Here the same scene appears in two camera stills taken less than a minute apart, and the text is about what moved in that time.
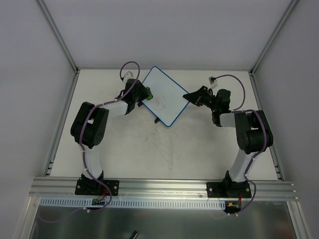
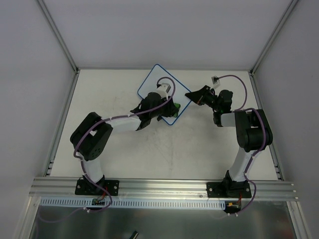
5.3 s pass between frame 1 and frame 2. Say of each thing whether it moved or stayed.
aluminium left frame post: stayed
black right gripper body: stayed
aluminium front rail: stayed
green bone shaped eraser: moved
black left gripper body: moved
